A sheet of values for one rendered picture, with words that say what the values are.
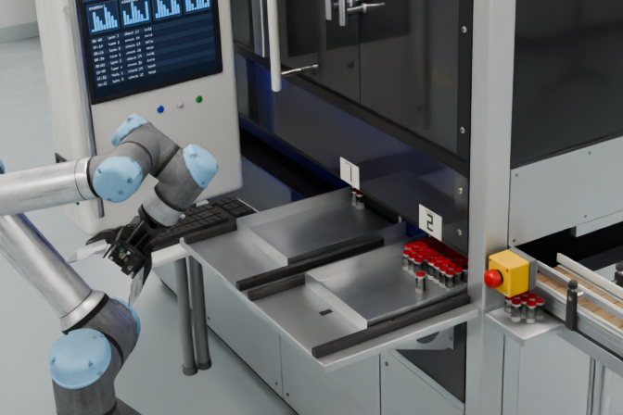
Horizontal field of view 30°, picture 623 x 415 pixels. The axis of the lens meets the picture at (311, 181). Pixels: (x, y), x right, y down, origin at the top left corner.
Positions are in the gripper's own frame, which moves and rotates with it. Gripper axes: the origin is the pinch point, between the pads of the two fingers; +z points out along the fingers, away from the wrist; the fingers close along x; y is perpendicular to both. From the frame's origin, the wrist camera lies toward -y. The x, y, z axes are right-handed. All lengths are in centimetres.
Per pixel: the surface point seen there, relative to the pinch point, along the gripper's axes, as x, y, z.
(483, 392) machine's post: 87, -24, -21
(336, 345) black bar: 48, -8, -16
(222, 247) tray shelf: 26, -56, 2
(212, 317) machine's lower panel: 59, -150, 63
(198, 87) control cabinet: 1, -99, -15
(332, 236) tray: 46, -60, -17
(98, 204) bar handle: -3, -75, 20
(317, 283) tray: 43, -31, -15
